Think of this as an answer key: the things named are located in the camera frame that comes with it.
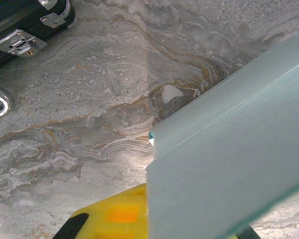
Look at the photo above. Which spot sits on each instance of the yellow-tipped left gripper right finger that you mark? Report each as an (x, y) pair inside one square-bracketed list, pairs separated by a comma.
[(249, 232)]

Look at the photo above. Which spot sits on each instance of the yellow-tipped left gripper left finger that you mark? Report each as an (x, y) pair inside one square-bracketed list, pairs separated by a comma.
[(119, 216)]

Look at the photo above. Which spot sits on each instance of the light blue paper box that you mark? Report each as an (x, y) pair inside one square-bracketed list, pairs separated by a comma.
[(226, 149)]

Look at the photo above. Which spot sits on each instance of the black case with metal latches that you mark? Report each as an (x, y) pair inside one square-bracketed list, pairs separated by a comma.
[(15, 20)]

